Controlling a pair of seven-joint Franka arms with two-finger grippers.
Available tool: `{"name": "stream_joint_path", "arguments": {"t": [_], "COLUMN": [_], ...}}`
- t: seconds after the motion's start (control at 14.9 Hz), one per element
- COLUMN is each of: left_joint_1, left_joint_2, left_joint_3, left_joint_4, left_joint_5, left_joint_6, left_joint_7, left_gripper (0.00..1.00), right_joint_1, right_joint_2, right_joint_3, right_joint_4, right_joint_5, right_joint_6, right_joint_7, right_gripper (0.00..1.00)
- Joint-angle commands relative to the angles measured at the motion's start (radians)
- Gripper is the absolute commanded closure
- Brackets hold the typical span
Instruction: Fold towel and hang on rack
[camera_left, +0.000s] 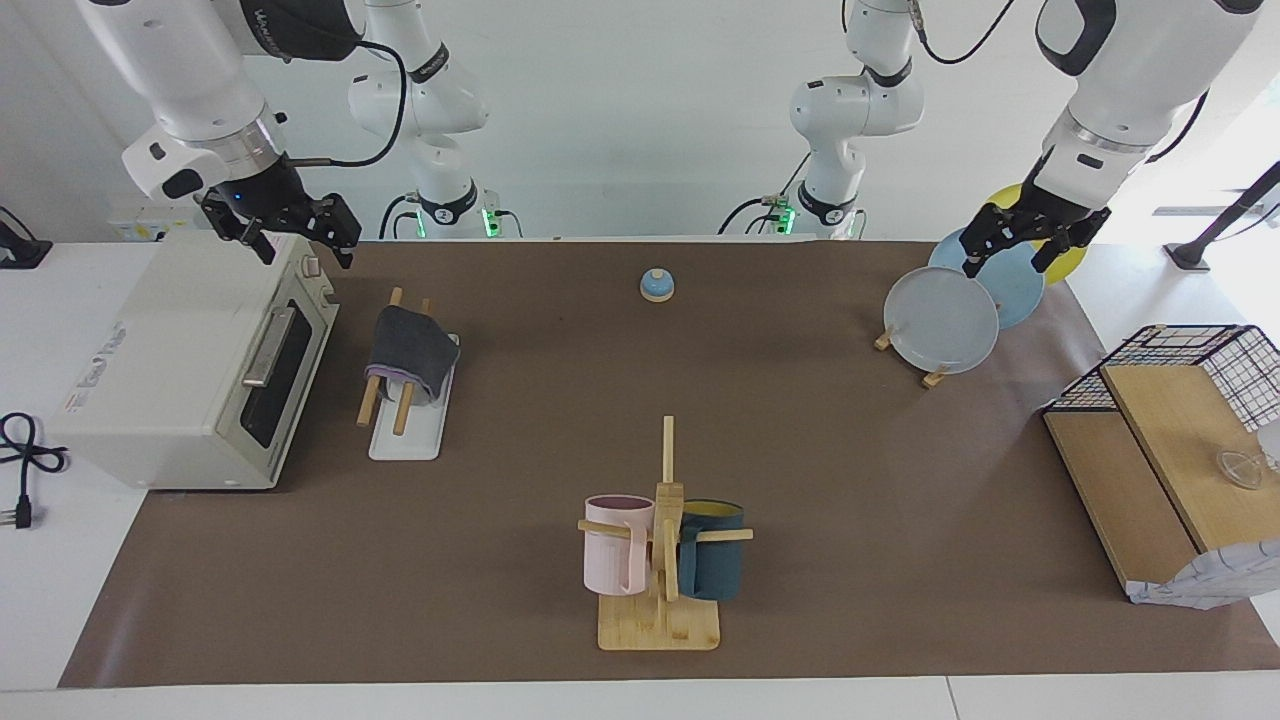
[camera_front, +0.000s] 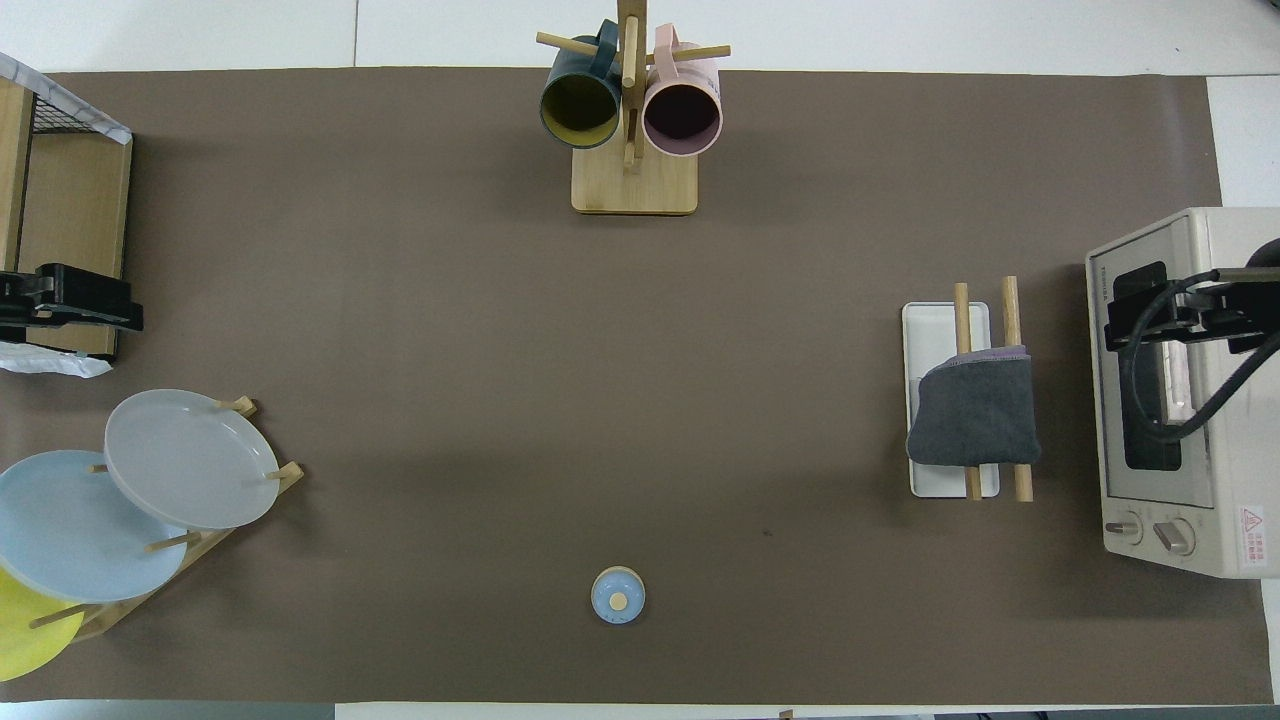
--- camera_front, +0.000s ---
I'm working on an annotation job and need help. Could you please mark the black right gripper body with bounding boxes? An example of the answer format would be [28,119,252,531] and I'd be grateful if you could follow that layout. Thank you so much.
[1215,280,1280,354]

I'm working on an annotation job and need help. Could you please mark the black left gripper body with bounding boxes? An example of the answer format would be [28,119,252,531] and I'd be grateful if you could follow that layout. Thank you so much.
[0,268,48,331]

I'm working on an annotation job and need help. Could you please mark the purple and grey towel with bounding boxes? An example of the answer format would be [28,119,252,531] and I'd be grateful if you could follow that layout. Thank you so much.
[906,346,1042,468]

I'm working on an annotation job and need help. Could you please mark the wooden plate rack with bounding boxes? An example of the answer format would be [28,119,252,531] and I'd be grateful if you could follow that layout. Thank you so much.
[30,397,306,641]

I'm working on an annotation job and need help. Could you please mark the white towel rack wooden rods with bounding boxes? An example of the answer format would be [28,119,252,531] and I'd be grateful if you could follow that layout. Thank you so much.
[902,277,1035,503]

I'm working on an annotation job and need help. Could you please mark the white crumpled plastic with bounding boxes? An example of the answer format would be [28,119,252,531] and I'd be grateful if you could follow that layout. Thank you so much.
[0,340,114,379]

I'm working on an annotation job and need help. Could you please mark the wooden shelf unit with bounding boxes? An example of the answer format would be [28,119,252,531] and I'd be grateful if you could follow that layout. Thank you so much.
[0,75,133,361]

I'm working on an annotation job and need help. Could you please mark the beige toaster oven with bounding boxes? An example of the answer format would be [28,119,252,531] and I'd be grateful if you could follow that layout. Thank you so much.
[1086,207,1280,579]

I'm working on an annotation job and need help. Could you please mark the grey plate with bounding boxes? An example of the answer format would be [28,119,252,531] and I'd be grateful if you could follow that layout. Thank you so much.
[104,389,282,531]

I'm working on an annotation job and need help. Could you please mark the marble patterned sheet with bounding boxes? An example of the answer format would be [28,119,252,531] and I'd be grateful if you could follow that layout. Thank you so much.
[0,50,134,147]

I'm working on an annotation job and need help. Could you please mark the light blue plate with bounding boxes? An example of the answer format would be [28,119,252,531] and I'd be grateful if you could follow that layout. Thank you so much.
[0,450,189,604]

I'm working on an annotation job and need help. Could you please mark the yellow plate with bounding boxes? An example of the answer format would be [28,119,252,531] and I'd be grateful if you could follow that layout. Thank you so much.
[0,565,87,683]

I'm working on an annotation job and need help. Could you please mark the brown table mat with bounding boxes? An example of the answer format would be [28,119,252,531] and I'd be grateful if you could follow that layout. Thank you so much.
[0,68,1273,706]

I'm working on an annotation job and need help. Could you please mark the dark teal mug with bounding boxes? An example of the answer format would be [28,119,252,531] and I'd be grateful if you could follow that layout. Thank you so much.
[540,20,623,149]

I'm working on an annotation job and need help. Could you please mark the pink mug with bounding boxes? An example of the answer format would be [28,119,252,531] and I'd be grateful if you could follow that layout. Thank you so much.
[643,25,723,158]

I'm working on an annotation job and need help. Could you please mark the wooden mug tree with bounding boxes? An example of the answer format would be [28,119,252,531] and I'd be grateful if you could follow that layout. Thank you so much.
[536,0,732,216]

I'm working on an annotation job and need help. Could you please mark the blue call bell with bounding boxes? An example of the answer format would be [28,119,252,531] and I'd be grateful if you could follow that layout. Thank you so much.
[591,566,647,626]

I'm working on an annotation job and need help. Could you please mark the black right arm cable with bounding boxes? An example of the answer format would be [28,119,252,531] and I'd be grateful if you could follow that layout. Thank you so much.
[1118,268,1280,447]

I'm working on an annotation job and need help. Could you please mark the black wire basket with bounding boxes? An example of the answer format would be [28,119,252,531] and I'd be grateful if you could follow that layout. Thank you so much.
[28,90,113,138]

